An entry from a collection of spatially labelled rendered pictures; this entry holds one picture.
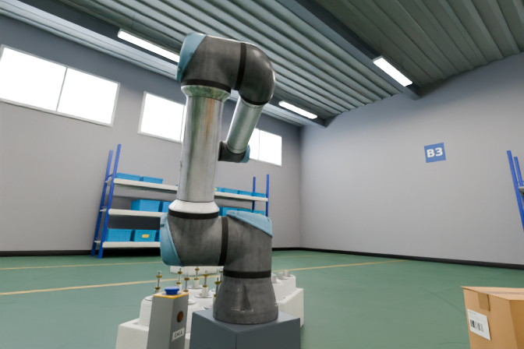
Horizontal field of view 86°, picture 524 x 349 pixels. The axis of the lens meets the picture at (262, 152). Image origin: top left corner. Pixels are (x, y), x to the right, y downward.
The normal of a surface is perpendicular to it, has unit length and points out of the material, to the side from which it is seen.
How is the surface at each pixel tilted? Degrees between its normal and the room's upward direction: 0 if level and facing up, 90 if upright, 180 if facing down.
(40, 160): 90
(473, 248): 90
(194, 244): 104
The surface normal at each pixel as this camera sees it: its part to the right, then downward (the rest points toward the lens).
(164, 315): -0.37, -0.26
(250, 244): 0.26, -0.26
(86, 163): 0.65, -0.19
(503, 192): -0.76, -0.20
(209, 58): 0.25, 0.00
